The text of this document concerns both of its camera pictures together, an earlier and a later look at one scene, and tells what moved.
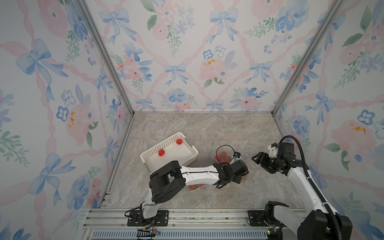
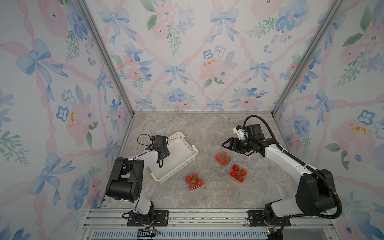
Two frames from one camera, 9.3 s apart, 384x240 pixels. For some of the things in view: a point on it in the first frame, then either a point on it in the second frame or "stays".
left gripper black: x=238 y=180 -> x=166 y=151
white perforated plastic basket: x=175 y=148 stays
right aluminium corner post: x=331 y=15 stays
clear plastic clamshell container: x=192 y=187 stays
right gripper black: x=263 y=156 -> x=231 y=143
